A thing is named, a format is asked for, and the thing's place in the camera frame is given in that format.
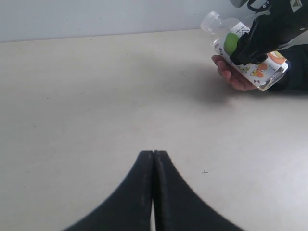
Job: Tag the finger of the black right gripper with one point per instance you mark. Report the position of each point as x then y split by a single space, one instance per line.
176 206

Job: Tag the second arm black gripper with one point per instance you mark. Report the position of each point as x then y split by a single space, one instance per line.
281 21

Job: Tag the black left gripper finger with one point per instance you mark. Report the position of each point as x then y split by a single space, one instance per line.
128 208

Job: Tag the green pear tea bottle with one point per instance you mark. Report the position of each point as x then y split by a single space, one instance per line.
226 33

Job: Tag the black sleeved forearm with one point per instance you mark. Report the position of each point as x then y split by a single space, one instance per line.
296 77

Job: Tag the person's open hand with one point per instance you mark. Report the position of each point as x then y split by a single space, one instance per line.
234 78

